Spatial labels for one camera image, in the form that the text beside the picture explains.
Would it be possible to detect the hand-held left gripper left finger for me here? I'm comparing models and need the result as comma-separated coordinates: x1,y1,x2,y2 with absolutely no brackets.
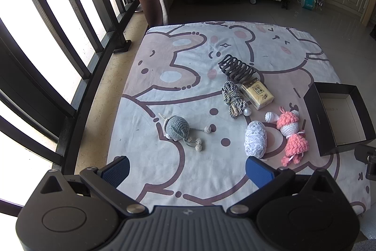
39,156,149,217

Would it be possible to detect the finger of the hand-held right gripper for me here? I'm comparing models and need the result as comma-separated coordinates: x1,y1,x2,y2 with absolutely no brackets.
354,143,376,181

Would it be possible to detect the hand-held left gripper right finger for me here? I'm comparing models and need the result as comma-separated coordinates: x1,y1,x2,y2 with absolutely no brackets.
226,156,339,217

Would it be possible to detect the white crochet pouch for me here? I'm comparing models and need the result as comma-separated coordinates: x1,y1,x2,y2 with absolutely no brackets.
244,121,267,159

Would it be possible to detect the pink crochet doll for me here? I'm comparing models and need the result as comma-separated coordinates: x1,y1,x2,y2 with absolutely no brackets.
265,106,308,167

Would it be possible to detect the black cardboard box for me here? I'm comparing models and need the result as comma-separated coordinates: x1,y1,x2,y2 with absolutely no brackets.
303,82,376,157

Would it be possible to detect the grey crochet mouse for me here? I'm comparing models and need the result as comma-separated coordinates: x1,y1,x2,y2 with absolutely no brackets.
159,113,212,152

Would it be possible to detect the yellow tissue packet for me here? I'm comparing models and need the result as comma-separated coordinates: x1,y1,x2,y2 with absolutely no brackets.
241,80,275,110

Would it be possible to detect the rope curtain tieback with pearl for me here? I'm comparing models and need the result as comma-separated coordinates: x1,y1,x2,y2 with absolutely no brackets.
221,81,252,119

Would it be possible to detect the black hair claw clip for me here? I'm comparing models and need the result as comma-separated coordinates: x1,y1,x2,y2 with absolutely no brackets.
218,55,258,84

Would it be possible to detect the bear print blanket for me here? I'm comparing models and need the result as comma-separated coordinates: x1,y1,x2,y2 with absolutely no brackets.
117,21,371,215

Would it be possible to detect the black window railing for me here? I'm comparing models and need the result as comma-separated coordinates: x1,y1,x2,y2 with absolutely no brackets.
0,0,141,210

